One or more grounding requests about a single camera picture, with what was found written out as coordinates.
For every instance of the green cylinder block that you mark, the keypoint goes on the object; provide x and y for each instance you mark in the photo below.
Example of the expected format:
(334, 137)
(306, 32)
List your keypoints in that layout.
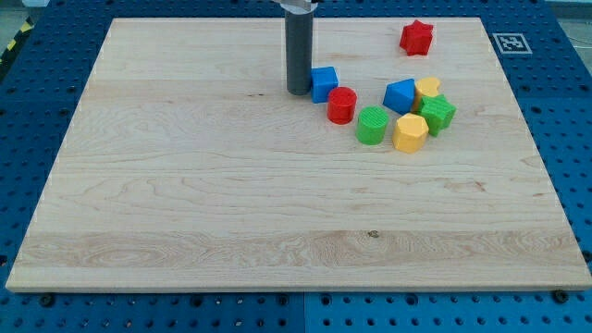
(371, 125)

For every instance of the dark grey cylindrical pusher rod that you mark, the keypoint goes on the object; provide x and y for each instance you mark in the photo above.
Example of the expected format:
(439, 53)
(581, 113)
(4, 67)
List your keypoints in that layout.
(299, 46)

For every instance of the blue cube block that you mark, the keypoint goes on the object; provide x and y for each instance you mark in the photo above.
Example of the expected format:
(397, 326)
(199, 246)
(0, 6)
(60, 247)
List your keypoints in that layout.
(324, 80)

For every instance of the red star block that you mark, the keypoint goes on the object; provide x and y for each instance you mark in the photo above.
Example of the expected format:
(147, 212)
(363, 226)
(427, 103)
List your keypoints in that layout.
(416, 38)

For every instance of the blue pentagon block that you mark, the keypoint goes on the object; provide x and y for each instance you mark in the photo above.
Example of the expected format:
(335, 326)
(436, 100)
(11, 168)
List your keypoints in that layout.
(399, 96)

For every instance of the silver rod mount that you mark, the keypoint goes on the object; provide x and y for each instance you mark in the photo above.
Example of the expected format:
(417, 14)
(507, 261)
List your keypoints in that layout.
(297, 5)

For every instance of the white fiducial marker tag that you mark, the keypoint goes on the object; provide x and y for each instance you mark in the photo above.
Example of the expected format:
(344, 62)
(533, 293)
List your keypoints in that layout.
(510, 43)

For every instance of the light wooden board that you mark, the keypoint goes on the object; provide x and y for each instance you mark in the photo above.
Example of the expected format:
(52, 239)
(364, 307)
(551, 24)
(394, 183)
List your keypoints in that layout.
(187, 166)

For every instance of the black bolt front left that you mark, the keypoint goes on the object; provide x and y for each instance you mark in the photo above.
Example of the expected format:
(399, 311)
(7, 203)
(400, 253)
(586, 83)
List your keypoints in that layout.
(47, 300)

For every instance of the green star block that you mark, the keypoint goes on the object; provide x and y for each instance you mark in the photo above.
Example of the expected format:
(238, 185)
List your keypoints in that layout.
(438, 113)

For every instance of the black bolt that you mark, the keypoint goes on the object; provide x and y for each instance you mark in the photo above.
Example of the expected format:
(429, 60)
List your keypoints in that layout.
(47, 300)
(560, 296)

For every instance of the red cylinder block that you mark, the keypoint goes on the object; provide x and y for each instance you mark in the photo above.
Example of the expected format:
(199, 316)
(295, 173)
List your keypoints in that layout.
(341, 105)

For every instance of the black bolt front right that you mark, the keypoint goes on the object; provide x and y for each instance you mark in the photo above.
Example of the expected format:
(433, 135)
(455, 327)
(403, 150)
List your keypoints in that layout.
(560, 296)

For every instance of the yellow heart block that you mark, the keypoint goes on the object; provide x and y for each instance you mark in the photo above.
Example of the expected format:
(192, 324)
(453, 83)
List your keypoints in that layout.
(425, 87)

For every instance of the yellow hexagon block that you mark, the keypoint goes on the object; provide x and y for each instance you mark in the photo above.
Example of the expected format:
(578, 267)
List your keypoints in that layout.
(410, 132)

